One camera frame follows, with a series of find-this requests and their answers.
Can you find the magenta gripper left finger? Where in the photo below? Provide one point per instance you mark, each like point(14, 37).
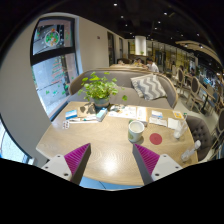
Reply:
point(70, 166)

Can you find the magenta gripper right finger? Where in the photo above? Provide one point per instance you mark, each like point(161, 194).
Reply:
point(153, 166)

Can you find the clear plastic water bottle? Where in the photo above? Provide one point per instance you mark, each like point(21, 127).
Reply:
point(190, 151)

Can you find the red round coaster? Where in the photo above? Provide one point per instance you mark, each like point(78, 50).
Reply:
point(155, 138)

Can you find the white paper cup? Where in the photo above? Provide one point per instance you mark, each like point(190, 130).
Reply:
point(135, 130)

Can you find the small blister pack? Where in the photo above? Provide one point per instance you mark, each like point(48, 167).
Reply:
point(66, 124)

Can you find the white blue leaflet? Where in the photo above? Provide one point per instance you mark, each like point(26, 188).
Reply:
point(157, 118)

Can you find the white napkin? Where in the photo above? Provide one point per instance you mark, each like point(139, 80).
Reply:
point(173, 123)

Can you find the blue white card box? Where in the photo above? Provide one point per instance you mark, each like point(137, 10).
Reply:
point(71, 114)

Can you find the open menu booklet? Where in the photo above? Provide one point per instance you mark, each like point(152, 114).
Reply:
point(129, 112)

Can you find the blue tissue pack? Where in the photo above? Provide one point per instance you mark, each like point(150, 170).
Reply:
point(101, 114)

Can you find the brown cardboard sign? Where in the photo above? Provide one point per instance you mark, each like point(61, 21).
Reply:
point(86, 110)

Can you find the yellow card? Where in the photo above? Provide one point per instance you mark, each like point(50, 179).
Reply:
point(178, 115)

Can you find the dark tufted armchair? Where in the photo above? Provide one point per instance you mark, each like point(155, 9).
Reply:
point(200, 131)

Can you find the grey curved sofa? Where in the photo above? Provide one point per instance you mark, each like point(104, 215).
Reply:
point(126, 91)

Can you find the grey chevron cushion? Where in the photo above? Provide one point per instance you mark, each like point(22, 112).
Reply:
point(148, 87)

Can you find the green potted plant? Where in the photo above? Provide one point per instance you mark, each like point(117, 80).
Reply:
point(98, 89)

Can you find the wooden dining chair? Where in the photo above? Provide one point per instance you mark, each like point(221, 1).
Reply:
point(194, 93)

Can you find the seated person white shirt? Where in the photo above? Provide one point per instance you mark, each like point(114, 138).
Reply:
point(151, 65)

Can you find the white pillar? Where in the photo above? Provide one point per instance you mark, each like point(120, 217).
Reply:
point(140, 45)

